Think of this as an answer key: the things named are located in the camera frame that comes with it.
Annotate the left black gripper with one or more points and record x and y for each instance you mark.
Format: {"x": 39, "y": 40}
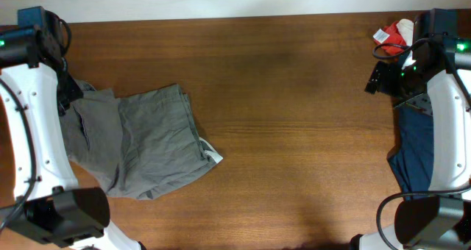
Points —
{"x": 68, "y": 92}

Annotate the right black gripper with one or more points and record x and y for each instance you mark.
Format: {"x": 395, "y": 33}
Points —
{"x": 376, "y": 78}

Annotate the grey shorts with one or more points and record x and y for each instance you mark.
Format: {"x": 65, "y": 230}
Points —
{"x": 138, "y": 147}

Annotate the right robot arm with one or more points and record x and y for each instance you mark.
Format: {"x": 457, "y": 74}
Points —
{"x": 439, "y": 217}

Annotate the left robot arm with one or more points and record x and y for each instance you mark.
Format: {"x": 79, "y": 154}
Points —
{"x": 36, "y": 90}

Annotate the red garment with tag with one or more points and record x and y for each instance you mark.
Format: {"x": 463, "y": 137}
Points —
{"x": 390, "y": 34}

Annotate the white garment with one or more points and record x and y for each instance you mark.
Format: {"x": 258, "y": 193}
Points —
{"x": 405, "y": 28}

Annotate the navy blue garment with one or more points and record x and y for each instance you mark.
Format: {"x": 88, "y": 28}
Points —
{"x": 412, "y": 163}

